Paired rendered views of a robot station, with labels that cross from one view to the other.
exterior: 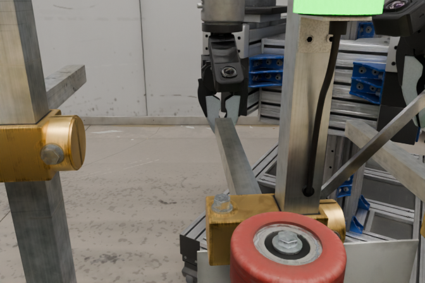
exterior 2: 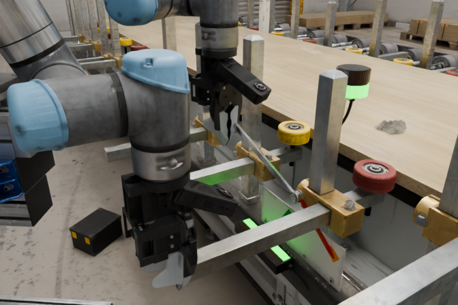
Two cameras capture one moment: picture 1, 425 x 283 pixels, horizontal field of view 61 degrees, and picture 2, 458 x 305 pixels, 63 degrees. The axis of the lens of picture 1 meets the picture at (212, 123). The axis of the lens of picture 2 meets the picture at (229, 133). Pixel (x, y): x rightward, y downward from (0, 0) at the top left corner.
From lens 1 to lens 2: 88 cm
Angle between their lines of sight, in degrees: 104
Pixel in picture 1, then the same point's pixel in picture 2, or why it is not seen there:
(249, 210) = (341, 199)
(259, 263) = (392, 170)
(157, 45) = not seen: outside the picture
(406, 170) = (221, 173)
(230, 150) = (266, 231)
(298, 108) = (337, 139)
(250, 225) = (377, 175)
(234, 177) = (305, 218)
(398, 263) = (268, 201)
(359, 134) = not seen: hidden behind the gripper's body
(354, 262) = (282, 210)
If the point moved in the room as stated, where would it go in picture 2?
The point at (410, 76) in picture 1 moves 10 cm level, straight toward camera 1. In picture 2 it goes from (223, 122) to (271, 124)
